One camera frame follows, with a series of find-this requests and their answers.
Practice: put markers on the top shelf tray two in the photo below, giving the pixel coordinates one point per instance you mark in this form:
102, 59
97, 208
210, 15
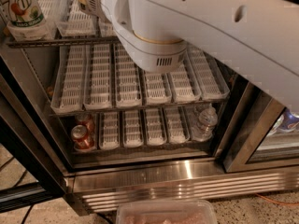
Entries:
106, 28

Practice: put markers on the bottom shelf tray three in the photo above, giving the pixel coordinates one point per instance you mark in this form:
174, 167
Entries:
154, 124

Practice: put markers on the middle shelf tray one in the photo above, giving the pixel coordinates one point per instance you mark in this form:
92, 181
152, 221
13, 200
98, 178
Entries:
68, 90

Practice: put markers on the clear plastic food container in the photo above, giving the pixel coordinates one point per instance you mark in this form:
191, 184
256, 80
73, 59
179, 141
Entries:
167, 212

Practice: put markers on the shelf tray two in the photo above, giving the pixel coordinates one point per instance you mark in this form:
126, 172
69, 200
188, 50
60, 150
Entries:
132, 129
97, 90
106, 28

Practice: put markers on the bottom shelf tray two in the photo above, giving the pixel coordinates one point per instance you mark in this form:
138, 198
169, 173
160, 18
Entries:
132, 129

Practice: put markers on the middle shelf tray two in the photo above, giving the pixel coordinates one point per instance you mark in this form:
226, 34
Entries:
97, 90

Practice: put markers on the red soda can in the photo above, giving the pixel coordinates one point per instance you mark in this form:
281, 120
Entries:
86, 120
82, 139

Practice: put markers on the rear red soda can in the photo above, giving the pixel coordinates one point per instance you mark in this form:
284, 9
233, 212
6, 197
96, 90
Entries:
86, 120

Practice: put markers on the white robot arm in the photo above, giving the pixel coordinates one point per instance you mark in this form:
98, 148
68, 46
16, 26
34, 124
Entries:
259, 39

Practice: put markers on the top shelf tray one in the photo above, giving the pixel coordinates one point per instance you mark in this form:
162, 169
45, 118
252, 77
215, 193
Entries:
74, 22

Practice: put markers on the middle shelf tray five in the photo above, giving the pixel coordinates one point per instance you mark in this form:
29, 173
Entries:
183, 86

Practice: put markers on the front red soda can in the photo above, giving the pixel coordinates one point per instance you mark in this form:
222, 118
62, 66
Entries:
82, 139

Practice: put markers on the clear water bottle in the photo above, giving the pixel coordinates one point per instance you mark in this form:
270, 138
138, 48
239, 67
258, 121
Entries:
205, 120

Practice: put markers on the shelf tray three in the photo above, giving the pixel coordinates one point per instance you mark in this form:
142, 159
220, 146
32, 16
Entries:
127, 83
154, 124

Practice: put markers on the middle shelf tray four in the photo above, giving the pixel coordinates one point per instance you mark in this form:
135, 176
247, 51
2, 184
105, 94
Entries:
157, 90

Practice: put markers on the blue soda can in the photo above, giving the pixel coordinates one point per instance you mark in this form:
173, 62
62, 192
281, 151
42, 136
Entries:
290, 121

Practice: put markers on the black fridge door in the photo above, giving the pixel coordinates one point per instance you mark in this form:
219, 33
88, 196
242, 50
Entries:
19, 141

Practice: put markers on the middle shelf tray three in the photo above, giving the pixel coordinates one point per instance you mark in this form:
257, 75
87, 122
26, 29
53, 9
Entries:
127, 83

